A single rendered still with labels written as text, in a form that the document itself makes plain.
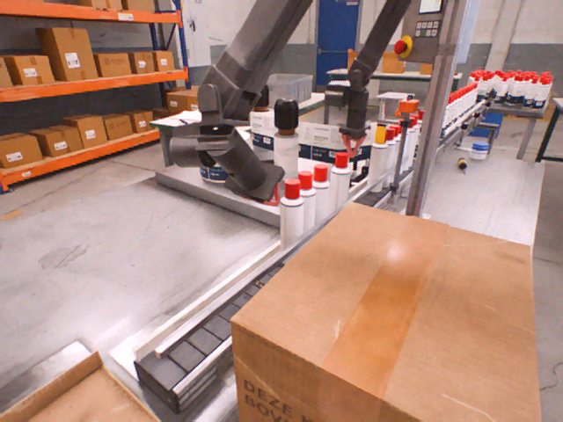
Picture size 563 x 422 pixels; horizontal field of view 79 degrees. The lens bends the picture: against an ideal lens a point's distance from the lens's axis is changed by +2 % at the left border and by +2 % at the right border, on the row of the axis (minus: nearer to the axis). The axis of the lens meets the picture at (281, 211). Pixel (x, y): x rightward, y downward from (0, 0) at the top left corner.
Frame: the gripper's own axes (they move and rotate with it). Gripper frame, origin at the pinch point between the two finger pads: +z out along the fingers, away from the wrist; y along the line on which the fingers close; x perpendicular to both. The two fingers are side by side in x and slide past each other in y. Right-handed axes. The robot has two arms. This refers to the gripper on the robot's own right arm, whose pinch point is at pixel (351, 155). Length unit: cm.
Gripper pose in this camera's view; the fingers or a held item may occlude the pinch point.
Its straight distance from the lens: 111.4
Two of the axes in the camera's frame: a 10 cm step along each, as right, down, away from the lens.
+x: 8.1, 2.9, -5.1
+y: -5.9, 3.8, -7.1
